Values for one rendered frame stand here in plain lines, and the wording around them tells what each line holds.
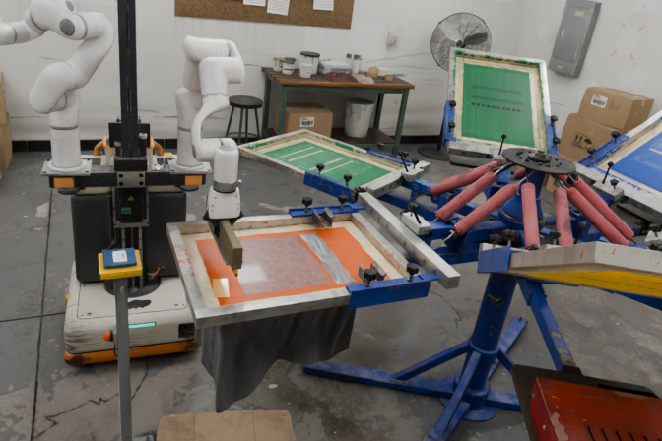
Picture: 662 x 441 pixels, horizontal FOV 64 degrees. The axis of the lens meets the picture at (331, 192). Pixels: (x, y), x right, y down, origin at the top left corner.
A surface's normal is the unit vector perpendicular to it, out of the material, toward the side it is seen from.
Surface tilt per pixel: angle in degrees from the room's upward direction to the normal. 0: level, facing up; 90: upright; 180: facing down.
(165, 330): 90
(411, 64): 90
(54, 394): 0
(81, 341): 90
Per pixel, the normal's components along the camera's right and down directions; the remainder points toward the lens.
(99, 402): 0.12, -0.91
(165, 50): 0.40, 0.41
